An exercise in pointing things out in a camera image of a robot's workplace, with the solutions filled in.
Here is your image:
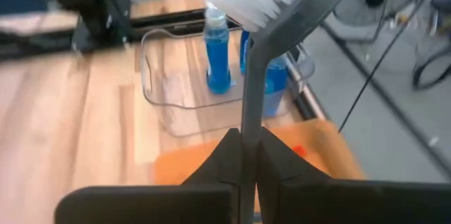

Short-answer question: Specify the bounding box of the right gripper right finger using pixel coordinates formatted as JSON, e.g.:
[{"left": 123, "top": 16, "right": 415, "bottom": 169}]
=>
[{"left": 256, "top": 127, "right": 451, "bottom": 224}]

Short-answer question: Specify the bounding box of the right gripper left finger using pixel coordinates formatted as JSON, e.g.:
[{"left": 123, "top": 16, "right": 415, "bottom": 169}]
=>
[{"left": 54, "top": 127, "right": 243, "bottom": 224}]

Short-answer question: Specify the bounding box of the blue dish soap bottle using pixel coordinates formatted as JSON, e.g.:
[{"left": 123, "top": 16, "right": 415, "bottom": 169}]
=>
[
  {"left": 239, "top": 29, "right": 252, "bottom": 76},
  {"left": 262, "top": 54, "right": 290, "bottom": 118},
  {"left": 203, "top": 5, "right": 233, "bottom": 95}
]

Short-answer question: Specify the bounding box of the grey dish brush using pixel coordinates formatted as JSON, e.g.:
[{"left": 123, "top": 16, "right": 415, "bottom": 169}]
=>
[{"left": 205, "top": 0, "right": 364, "bottom": 224}]

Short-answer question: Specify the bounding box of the orange translucent plastic bin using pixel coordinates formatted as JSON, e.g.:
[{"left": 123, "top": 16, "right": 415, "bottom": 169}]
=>
[{"left": 153, "top": 118, "right": 367, "bottom": 214}]

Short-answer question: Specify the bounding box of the clear plastic bin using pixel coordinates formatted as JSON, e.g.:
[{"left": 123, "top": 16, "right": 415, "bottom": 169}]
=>
[{"left": 140, "top": 26, "right": 316, "bottom": 139}]

